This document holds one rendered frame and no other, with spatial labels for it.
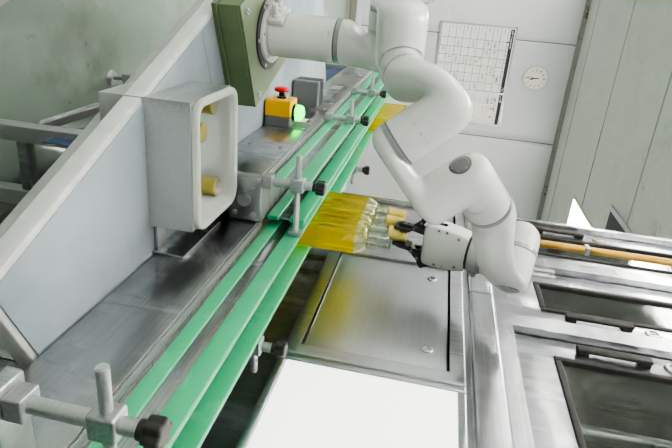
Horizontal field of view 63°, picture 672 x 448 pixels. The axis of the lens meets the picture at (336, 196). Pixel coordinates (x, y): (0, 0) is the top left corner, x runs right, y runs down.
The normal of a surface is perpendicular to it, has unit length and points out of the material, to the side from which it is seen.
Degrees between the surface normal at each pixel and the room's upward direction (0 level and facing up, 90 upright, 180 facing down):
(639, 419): 90
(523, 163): 90
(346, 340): 90
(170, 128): 90
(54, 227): 0
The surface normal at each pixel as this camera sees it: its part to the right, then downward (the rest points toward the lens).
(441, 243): -0.47, 0.25
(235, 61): -0.21, 0.69
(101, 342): 0.07, -0.93
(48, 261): 0.98, 0.15
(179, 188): -0.20, 0.34
